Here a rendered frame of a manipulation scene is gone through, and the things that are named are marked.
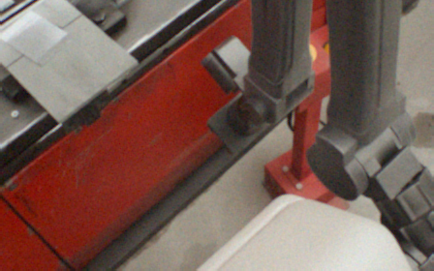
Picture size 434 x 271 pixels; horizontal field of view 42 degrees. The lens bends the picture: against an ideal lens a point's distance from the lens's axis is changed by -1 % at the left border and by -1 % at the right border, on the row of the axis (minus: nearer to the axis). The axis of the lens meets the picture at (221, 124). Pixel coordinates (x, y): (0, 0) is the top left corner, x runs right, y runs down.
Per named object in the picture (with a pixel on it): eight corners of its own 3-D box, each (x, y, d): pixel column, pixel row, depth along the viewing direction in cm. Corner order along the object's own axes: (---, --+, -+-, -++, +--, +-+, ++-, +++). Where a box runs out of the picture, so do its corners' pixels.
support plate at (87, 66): (60, 124, 98) (58, 121, 97) (-16, 45, 109) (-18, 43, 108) (139, 64, 103) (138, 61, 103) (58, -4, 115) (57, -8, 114)
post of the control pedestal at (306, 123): (299, 182, 184) (309, 85, 138) (290, 170, 187) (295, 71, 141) (313, 174, 185) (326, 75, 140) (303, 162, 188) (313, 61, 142)
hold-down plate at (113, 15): (16, 105, 115) (11, 97, 113) (2, 90, 117) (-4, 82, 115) (128, 23, 125) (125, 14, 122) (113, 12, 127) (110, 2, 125)
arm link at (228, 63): (265, 121, 67) (315, 79, 70) (204, 46, 67) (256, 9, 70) (238, 138, 79) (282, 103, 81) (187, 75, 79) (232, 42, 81)
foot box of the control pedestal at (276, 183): (303, 238, 186) (305, 225, 176) (261, 182, 198) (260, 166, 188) (351, 206, 191) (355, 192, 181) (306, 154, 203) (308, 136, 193)
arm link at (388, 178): (399, 212, 59) (430, 179, 60) (346, 135, 57) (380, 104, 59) (350, 205, 67) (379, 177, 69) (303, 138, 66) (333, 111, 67)
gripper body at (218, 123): (203, 123, 85) (214, 112, 78) (252, 84, 88) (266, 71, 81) (231, 156, 85) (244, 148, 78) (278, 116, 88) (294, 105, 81)
